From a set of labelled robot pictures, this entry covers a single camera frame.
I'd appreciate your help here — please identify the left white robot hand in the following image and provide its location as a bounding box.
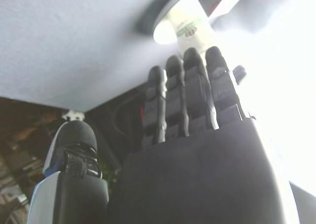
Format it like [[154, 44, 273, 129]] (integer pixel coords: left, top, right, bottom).
[[26, 45, 301, 224]]

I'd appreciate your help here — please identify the white paper cup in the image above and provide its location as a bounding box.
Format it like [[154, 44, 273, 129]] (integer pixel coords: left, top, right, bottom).
[[167, 7, 216, 54]]

